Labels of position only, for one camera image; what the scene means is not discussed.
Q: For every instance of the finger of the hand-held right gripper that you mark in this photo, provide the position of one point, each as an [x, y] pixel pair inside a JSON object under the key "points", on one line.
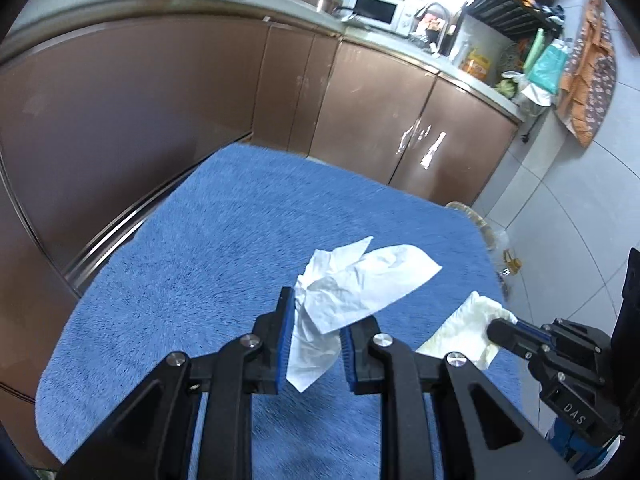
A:
{"points": [[507, 335]]}

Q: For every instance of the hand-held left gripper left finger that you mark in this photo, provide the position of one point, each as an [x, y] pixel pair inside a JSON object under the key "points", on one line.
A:
{"points": [[282, 347]]}

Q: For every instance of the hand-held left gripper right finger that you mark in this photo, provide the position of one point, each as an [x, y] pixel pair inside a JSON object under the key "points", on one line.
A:
{"points": [[348, 357]]}

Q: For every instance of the metal faucet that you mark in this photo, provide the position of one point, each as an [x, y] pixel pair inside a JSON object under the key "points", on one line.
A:
{"points": [[442, 25]]}

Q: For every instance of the large white tissue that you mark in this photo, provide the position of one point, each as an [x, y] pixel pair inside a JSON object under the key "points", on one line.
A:
{"points": [[360, 285]]}

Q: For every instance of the small cream tissue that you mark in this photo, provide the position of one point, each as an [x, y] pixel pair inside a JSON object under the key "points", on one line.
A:
{"points": [[460, 330]]}

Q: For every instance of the cooking oil bottle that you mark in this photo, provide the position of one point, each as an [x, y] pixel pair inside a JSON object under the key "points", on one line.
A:
{"points": [[511, 262]]}

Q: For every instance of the yellow food package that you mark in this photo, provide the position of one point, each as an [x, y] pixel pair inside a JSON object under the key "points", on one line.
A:
{"points": [[476, 65]]}

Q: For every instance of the black dish rack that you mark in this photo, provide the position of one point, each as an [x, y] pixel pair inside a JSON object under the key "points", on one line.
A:
{"points": [[510, 10]]}

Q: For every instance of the white plastic bag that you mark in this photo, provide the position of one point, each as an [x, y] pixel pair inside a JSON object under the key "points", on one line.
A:
{"points": [[536, 94]]}

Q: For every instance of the white microwave oven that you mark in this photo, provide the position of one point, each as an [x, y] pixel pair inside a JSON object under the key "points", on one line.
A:
{"points": [[380, 10]]}

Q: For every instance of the blue fluffy mat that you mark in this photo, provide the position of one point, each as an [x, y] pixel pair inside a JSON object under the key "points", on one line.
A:
{"points": [[200, 260]]}

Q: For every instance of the brown kitchen cabinet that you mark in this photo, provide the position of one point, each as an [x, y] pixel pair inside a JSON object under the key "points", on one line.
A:
{"points": [[150, 90]]}

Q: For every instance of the teal plastic bag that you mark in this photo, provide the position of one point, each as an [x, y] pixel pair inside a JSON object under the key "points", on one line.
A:
{"points": [[547, 67]]}

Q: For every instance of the orange patterned cloth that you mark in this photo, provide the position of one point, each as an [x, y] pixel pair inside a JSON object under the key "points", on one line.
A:
{"points": [[587, 70]]}

